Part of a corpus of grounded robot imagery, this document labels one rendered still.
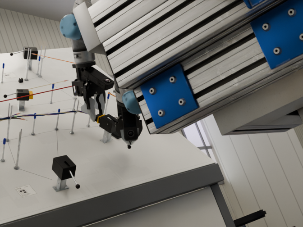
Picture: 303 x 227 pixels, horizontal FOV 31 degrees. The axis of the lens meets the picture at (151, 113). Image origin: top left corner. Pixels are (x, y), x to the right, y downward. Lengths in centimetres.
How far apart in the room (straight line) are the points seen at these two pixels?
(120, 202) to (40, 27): 357
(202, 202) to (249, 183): 465
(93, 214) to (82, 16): 81
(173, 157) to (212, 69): 109
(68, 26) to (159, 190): 61
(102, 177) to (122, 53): 89
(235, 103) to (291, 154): 543
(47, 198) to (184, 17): 92
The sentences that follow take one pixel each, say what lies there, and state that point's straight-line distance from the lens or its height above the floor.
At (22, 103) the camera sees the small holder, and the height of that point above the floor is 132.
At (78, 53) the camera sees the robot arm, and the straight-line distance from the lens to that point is 195.
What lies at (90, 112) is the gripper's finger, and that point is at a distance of 197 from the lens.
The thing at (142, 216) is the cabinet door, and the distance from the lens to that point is 183.
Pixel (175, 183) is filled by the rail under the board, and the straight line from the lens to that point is 189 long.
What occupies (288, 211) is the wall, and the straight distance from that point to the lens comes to 652.
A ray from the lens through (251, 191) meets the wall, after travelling 663.
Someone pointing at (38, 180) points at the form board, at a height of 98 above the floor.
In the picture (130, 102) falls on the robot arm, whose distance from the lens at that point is 161.
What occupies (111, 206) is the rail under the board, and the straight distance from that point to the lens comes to 174.
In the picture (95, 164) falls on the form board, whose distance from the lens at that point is 187.
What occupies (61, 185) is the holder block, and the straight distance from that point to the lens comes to 173.
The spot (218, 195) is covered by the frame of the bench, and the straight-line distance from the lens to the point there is 204.
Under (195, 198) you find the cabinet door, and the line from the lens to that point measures 198.
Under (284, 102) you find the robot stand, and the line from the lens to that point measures 98.
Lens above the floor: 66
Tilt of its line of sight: 13 degrees up
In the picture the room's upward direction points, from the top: 21 degrees counter-clockwise
